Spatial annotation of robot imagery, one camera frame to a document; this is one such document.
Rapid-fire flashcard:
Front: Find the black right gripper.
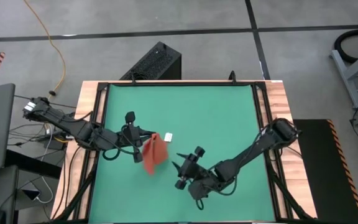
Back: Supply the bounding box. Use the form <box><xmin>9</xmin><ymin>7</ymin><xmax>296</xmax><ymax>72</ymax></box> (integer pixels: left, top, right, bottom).
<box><xmin>172</xmin><ymin>146</ymin><xmax>206</xmax><ymax>190</ymax></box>

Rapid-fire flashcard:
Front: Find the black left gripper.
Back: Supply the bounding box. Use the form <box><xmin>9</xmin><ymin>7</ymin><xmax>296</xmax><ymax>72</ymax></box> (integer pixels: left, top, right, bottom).
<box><xmin>116</xmin><ymin>111</ymin><xmax>157</xmax><ymax>164</ymax></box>

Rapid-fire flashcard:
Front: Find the orange cloth napkin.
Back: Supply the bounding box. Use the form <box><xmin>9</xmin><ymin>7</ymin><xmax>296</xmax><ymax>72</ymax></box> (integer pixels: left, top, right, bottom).
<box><xmin>142</xmin><ymin>133</ymin><xmax>170</xmax><ymax>176</ymax></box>

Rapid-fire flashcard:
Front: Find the green table mat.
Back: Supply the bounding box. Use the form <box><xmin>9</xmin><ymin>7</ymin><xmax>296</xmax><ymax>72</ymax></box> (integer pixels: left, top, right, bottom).
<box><xmin>88</xmin><ymin>84</ymin><xmax>277</xmax><ymax>223</ymax></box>

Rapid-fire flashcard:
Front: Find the black computer tower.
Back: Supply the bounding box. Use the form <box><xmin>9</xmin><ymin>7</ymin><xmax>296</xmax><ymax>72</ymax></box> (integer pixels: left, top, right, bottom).
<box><xmin>119</xmin><ymin>40</ymin><xmax>183</xmax><ymax>82</ymax></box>

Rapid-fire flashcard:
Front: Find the large black hazard-striped floor mat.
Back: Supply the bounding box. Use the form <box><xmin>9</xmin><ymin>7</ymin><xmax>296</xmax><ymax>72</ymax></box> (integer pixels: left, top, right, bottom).
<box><xmin>293</xmin><ymin>119</ymin><xmax>358</xmax><ymax>224</ymax></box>

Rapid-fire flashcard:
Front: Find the grey metal stand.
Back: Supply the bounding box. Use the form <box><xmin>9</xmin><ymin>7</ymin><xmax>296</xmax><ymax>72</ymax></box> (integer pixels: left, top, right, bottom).
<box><xmin>329</xmin><ymin>45</ymin><xmax>358</xmax><ymax>110</ymax></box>

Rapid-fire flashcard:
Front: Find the black metal table frame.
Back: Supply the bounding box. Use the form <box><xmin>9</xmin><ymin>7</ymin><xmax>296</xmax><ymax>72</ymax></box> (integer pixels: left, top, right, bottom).
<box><xmin>50</xmin><ymin>70</ymin><xmax>317</xmax><ymax>224</ymax></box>

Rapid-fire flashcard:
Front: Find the thin black floor cable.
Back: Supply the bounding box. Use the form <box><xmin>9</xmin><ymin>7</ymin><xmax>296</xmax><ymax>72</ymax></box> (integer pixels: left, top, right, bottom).
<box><xmin>13</xmin><ymin>94</ymin><xmax>78</xmax><ymax>110</ymax></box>

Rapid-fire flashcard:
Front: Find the yellow floor cable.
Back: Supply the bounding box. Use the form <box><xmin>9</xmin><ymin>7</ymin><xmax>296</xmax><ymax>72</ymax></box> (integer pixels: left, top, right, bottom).
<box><xmin>22</xmin><ymin>0</ymin><xmax>67</xmax><ymax>116</ymax></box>

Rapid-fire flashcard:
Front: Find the phone with white cable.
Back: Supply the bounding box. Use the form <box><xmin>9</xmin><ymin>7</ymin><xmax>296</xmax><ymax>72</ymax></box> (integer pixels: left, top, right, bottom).
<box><xmin>21</xmin><ymin>175</ymin><xmax>54</xmax><ymax>205</ymax></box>

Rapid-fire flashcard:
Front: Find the black corrugated hose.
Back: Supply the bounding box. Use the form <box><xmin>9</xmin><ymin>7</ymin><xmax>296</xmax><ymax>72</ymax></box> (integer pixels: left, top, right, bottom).
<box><xmin>334</xmin><ymin>28</ymin><xmax>358</xmax><ymax>64</ymax></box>

